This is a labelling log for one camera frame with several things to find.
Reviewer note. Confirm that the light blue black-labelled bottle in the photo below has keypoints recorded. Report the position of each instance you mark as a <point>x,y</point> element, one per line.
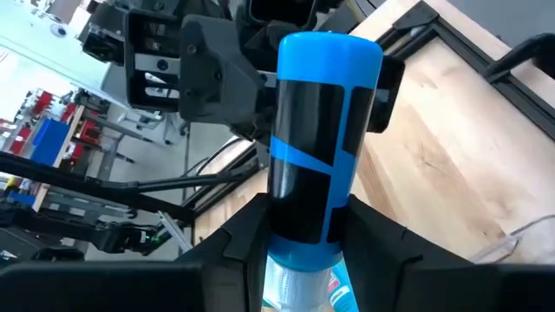
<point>321,151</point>

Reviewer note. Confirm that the white dome camera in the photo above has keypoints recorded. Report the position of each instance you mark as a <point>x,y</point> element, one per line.
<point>58,30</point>

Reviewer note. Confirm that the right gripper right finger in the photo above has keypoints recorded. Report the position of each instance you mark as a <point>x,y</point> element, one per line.
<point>377,260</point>

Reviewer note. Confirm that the clear plastic bin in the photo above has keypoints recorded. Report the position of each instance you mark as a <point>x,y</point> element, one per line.
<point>498,247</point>

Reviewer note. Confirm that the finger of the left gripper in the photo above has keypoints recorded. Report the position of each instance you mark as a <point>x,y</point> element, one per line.
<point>388,95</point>
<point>217,78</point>

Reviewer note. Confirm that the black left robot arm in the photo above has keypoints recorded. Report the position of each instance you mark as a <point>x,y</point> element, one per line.
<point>126,240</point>

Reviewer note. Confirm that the blue storage bin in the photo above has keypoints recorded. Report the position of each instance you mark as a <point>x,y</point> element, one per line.
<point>50,143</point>

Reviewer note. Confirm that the red storage bin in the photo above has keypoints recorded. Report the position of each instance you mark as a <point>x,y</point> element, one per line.
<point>43,102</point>
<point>90,132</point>

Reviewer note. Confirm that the black desk leg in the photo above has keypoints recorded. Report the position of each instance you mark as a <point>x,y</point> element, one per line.
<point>86,184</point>

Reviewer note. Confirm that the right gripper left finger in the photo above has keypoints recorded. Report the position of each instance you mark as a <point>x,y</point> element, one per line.
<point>234,260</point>

